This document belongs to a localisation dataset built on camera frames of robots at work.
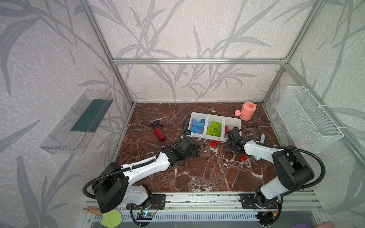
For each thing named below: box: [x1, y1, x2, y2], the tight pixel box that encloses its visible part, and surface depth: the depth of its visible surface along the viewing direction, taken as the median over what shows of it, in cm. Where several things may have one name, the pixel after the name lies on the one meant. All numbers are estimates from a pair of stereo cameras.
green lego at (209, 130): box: [206, 126, 213, 136], surface depth 101 cm
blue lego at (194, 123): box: [192, 118, 205, 128], surface depth 104 cm
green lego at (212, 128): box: [209, 125, 216, 137], surface depth 101 cm
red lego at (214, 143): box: [210, 140, 221, 148], surface depth 98 cm
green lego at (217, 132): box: [212, 127, 221, 137], surface depth 99 cm
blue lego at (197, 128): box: [191, 122, 205, 134], surface depth 101 cm
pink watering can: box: [234, 101, 257, 122], surface depth 106 cm
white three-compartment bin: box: [188, 111, 242, 143], surface depth 101 cm
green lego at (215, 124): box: [210, 120, 221, 129], surface depth 107 cm
